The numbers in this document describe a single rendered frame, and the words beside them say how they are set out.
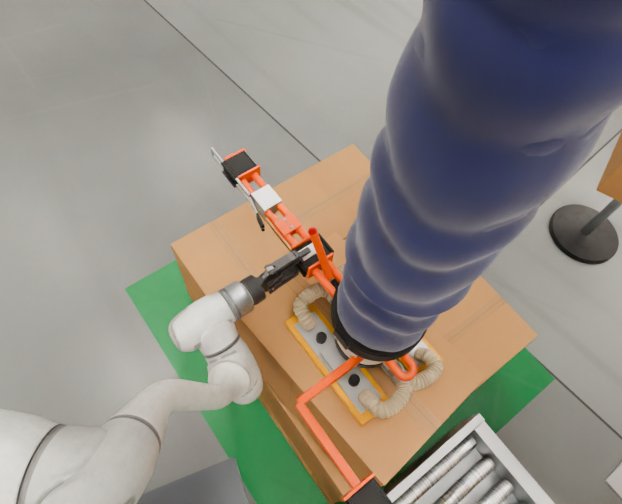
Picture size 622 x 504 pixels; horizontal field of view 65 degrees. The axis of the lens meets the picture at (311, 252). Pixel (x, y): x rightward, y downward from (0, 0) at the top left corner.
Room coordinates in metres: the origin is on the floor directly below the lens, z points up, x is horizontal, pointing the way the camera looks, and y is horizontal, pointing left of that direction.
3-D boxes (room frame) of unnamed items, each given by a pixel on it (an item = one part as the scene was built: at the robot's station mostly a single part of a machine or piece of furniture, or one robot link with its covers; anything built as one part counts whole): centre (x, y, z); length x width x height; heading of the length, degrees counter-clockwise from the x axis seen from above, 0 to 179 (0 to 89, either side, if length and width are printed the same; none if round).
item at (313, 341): (0.38, -0.11, 1.09); 0.34 x 0.10 x 0.05; 44
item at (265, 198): (0.78, 0.15, 1.20); 0.07 x 0.07 x 0.04; 44
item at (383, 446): (0.45, -0.16, 0.87); 0.60 x 0.40 x 0.40; 49
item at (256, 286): (0.52, 0.12, 1.20); 0.09 x 0.07 x 0.08; 133
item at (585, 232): (1.66, -1.57, 0.31); 0.40 x 0.40 x 0.62
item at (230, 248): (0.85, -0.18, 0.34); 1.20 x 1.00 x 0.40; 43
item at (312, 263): (0.63, 0.00, 1.20); 0.10 x 0.08 x 0.06; 134
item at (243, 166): (0.89, 0.23, 1.21); 0.08 x 0.07 x 0.05; 44
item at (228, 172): (0.81, 0.24, 1.21); 0.31 x 0.03 x 0.05; 44
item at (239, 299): (0.47, 0.17, 1.20); 0.09 x 0.06 x 0.09; 43
